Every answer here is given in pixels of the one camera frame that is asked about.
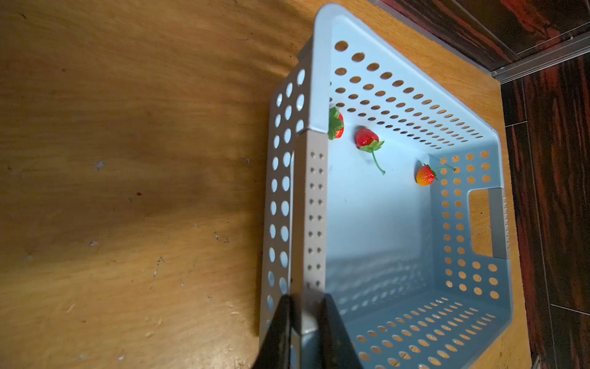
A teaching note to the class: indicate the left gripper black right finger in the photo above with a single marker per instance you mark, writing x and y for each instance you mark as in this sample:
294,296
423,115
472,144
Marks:
337,350

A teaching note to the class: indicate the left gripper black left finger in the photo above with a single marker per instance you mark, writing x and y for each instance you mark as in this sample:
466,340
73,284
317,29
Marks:
275,350

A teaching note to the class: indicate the light blue plastic basket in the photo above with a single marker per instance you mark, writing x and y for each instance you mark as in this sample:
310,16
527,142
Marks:
420,275

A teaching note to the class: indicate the orange red strawberry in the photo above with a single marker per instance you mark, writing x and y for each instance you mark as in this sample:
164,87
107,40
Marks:
427,175

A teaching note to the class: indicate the red strawberry with stem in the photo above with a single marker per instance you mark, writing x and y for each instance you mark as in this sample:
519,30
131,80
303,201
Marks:
336,124

